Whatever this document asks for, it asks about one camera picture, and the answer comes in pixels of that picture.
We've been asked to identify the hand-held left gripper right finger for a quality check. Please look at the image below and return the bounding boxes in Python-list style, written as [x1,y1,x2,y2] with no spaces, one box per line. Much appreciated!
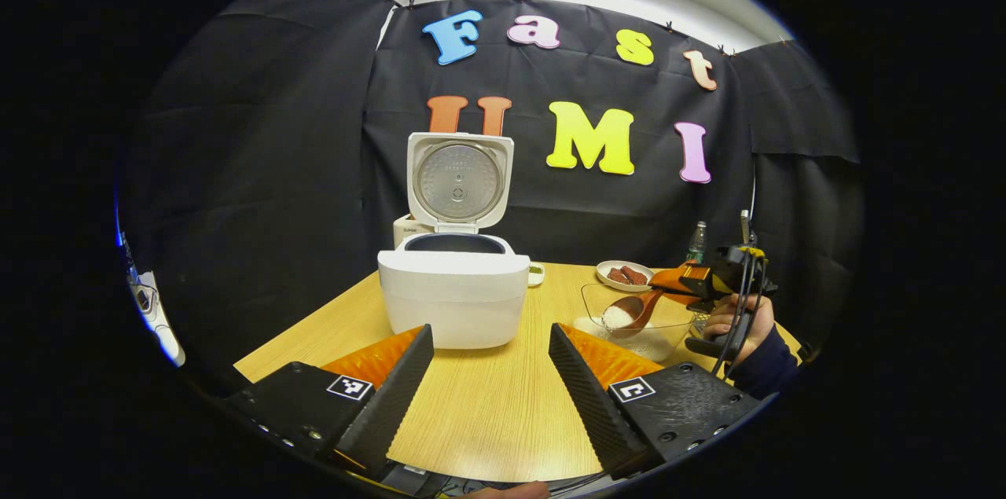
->
[548,324,767,482]

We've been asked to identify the glass container of white rice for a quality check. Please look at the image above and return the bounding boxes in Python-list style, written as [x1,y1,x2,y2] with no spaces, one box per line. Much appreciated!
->
[572,283,700,364]

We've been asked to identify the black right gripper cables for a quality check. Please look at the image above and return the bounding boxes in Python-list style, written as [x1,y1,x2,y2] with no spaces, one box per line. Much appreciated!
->
[711,251,767,374]

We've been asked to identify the white device with cable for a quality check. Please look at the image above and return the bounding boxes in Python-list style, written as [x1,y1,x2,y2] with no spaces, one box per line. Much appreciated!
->
[126,267,185,368]

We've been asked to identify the white round plate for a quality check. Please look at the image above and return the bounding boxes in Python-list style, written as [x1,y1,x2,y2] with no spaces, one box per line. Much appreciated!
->
[596,260,655,293]

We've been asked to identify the white rice cooker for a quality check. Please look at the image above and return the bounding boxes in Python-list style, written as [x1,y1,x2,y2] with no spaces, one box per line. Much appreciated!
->
[377,132,531,350]

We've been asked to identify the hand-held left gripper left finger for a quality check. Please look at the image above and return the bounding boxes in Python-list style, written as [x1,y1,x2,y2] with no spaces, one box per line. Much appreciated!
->
[228,326,437,484]

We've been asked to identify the black backdrop cloth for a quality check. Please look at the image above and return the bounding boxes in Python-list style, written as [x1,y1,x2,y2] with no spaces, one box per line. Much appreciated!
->
[118,0,865,374]

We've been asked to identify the brown wooden spoon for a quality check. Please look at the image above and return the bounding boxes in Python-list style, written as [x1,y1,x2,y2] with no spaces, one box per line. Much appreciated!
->
[602,287,669,339]

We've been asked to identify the white toaster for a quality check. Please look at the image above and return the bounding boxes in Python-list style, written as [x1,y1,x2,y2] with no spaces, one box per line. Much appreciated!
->
[393,214,433,250]

